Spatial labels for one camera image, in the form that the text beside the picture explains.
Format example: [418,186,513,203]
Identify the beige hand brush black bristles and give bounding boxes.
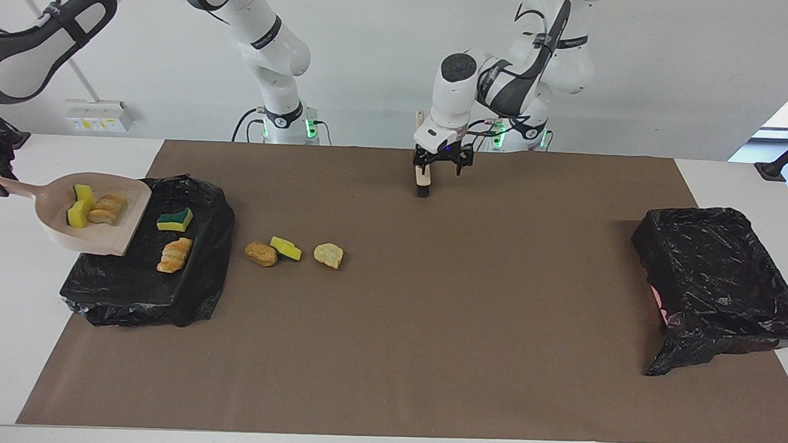
[413,109,436,199]

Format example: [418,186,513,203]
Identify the beige plastic dustpan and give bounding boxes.
[0,169,154,258]

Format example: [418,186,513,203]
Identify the notched yellow sponge piece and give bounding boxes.
[66,184,97,229]

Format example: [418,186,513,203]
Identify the croissant bread piece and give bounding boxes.
[87,193,129,227]
[157,236,193,275]

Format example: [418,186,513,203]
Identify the pale round bread piece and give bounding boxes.
[312,242,345,270]

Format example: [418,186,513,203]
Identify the yellow sponge piece green edge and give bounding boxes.
[269,235,303,261]

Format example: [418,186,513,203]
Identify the green and yellow sponge wedge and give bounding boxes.
[156,206,194,233]

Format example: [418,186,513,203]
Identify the brown fried nugget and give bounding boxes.
[244,241,279,268]

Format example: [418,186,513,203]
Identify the pink bin with black bag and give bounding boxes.
[627,204,788,382]

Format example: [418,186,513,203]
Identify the black clamp stand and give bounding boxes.
[754,125,788,182]
[0,100,33,151]

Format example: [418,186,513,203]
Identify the brown table mat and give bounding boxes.
[15,134,788,443]

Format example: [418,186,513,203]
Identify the white wall socket box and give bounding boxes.
[64,98,134,135]

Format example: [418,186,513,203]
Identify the black right arm base cable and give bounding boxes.
[231,106,267,144]

